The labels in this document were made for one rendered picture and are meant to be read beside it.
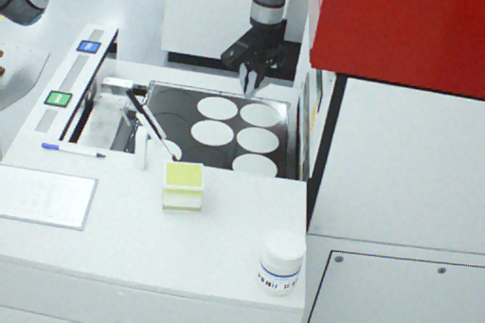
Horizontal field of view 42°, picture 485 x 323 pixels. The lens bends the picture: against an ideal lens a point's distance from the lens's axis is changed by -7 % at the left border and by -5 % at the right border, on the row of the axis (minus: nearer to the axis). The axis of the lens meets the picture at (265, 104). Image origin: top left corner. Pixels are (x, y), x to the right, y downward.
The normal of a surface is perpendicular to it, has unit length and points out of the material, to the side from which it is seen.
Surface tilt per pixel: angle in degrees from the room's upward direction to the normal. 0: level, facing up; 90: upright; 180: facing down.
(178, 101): 0
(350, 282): 90
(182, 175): 0
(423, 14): 90
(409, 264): 90
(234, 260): 0
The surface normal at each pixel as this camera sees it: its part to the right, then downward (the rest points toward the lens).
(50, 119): 0.15, -0.83
